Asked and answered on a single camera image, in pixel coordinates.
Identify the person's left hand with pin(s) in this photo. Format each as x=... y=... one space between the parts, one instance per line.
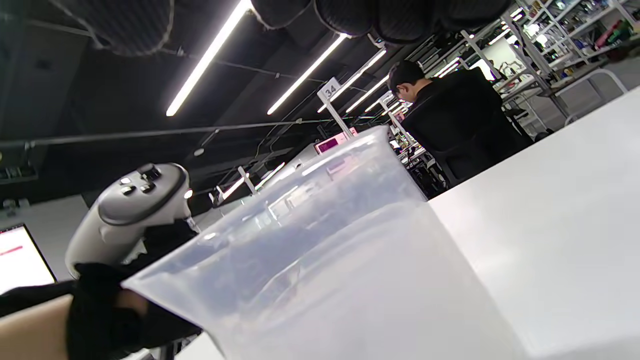
x=95 y=325

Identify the person's right hand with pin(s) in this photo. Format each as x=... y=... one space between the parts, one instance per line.
x=120 y=30

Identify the largest clear plastic beaker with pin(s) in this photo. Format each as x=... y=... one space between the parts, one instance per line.
x=325 y=275

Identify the large clear plastic beaker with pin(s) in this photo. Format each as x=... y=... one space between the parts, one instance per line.
x=350 y=310

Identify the person's left forearm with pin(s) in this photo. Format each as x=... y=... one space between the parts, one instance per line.
x=30 y=335

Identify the row of ceiling light strips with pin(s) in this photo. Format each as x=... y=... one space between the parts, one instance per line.
x=210 y=55

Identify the computer monitor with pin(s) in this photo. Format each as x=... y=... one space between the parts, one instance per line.
x=22 y=260

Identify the grey ceiling conduit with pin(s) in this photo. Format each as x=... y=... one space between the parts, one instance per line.
x=150 y=133

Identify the black white tracking controller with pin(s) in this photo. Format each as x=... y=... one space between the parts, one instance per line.
x=130 y=215

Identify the white numbered sign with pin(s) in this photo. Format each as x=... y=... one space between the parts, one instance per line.
x=329 y=90

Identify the pink screen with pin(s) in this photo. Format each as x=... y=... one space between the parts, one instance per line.
x=327 y=145

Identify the metal storage shelving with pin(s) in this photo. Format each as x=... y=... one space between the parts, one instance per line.
x=585 y=15

